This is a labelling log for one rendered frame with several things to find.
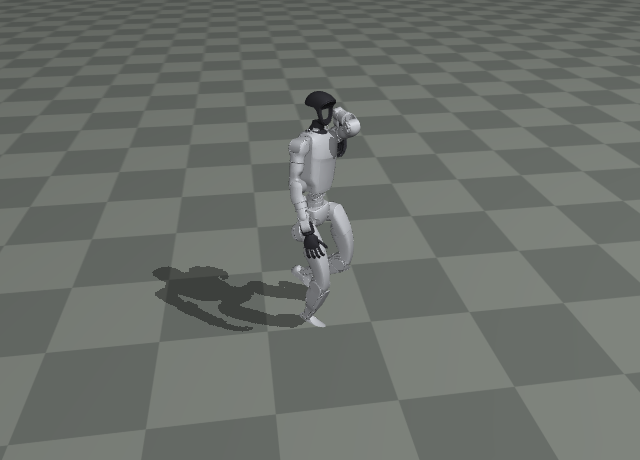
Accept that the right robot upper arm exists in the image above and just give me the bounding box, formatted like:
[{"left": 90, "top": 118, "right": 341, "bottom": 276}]
[{"left": 289, "top": 136, "right": 310, "bottom": 193}]

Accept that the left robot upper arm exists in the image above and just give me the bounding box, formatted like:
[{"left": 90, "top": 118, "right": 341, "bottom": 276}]
[{"left": 330, "top": 118, "right": 360, "bottom": 143}]

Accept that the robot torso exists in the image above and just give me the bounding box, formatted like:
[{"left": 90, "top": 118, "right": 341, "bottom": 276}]
[{"left": 298, "top": 125, "right": 338, "bottom": 226}]

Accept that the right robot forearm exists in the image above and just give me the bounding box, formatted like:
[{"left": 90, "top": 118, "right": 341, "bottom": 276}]
[{"left": 290, "top": 181, "right": 311, "bottom": 233}]

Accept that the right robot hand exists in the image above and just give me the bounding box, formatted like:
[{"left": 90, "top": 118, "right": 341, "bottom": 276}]
[{"left": 300, "top": 221, "right": 328, "bottom": 259}]

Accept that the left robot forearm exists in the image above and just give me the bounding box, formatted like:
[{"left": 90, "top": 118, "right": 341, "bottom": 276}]
[{"left": 332, "top": 107, "right": 360, "bottom": 127}]

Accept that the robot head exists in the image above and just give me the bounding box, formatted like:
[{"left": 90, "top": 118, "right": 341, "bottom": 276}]
[{"left": 305, "top": 91, "right": 336, "bottom": 134}]

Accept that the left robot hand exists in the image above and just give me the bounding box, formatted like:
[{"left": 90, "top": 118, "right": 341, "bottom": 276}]
[{"left": 337, "top": 122, "right": 347, "bottom": 157}]

